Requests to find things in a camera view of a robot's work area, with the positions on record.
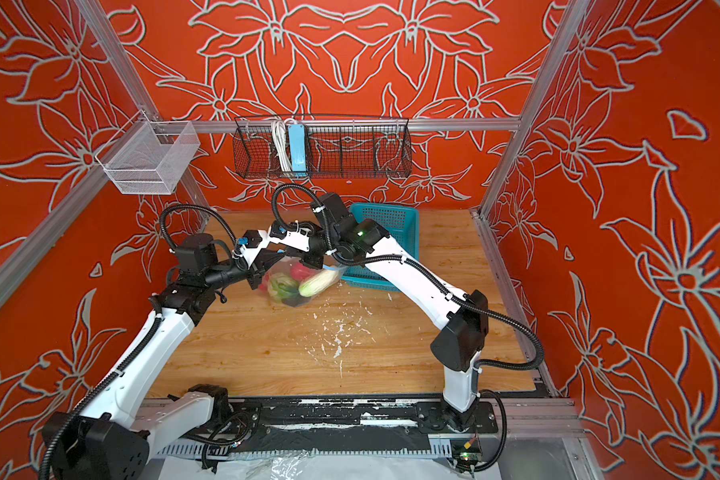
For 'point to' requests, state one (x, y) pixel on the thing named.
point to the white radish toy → (318, 282)
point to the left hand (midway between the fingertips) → (278, 250)
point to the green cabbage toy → (283, 287)
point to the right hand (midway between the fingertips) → (284, 245)
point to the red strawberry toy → (300, 273)
